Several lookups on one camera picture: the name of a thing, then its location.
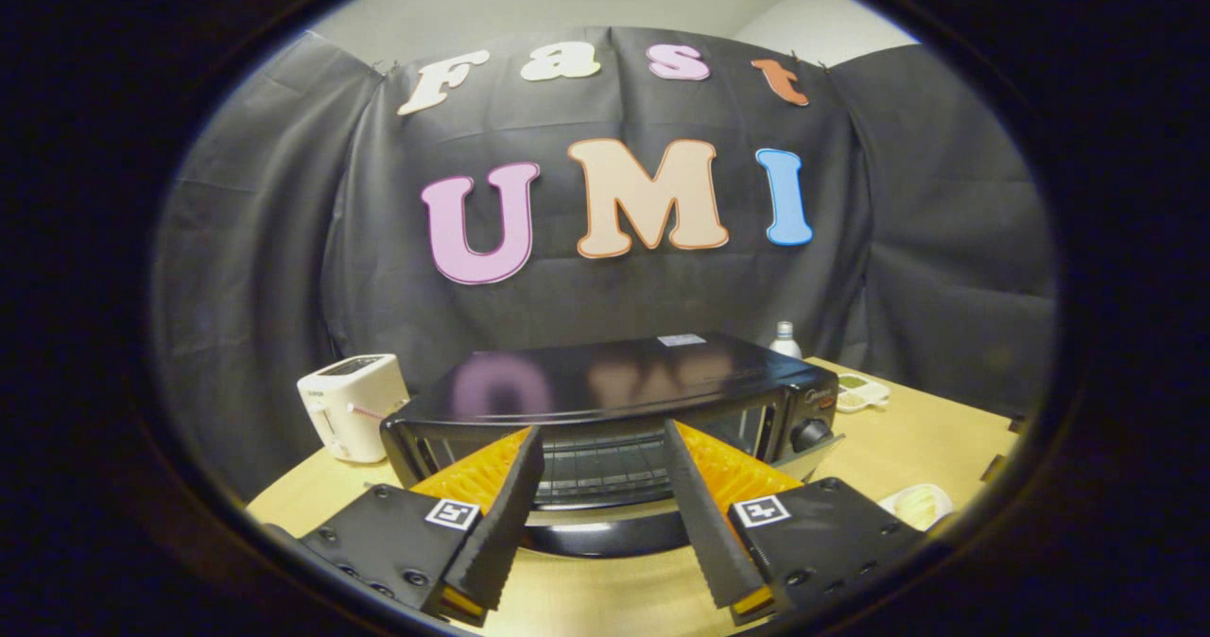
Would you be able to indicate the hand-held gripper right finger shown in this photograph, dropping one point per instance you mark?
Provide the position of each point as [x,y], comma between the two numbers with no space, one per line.
[704,524]

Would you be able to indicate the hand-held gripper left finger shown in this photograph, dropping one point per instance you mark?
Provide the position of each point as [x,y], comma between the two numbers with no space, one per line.
[501,533]

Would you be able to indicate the black toaster oven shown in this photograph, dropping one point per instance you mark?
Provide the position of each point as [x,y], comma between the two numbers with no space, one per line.
[614,382]

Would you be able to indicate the white pop-up toaster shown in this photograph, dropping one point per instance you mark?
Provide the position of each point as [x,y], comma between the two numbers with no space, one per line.
[345,405]

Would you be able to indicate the white square plate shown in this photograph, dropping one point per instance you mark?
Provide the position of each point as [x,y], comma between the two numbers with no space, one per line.
[898,514]

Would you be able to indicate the pink label drink bottle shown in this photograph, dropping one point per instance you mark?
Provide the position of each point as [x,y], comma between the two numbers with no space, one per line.
[785,342]

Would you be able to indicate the white divided snack tray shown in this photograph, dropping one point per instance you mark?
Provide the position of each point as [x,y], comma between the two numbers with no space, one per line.
[860,393]

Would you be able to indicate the black table clamp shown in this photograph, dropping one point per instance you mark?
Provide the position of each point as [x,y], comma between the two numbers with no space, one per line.
[1017,423]
[993,469]

